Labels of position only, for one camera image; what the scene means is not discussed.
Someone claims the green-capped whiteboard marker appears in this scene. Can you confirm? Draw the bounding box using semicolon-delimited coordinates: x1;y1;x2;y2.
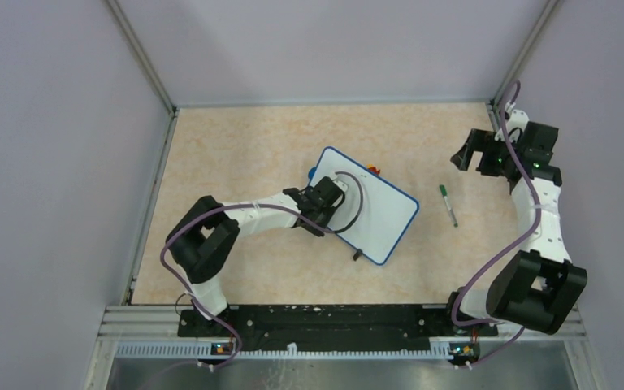
439;184;459;228

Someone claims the blue-framed whiteboard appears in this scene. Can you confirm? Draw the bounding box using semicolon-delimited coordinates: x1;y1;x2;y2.
309;146;420;266

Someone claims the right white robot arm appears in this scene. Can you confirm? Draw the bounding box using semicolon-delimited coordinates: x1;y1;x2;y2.
444;122;587;335

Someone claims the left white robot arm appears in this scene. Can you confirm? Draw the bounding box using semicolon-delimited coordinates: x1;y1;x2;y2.
160;176;348;336

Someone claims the red yellow toy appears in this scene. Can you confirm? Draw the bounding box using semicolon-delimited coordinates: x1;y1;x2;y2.
366;165;381;176

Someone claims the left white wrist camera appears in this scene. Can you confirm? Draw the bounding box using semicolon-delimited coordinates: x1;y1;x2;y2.
333;180;349;193

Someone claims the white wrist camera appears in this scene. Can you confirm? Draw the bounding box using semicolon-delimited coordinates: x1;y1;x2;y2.
506;110;529;144
333;180;349;193

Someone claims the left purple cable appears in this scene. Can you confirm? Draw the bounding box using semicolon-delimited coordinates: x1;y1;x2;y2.
160;171;366;372

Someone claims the purple cable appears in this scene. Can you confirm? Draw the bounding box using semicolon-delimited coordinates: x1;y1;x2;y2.
450;80;544;370
160;171;366;372

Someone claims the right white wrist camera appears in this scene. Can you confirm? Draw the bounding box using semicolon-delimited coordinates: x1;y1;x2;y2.
506;110;529;144

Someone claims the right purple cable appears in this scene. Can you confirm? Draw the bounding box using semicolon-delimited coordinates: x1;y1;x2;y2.
450;80;544;370

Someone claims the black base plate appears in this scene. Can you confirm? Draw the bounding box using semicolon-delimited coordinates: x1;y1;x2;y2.
178;304;472;337

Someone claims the aluminium frame rail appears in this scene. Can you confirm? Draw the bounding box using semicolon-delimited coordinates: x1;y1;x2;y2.
85;305;604;389

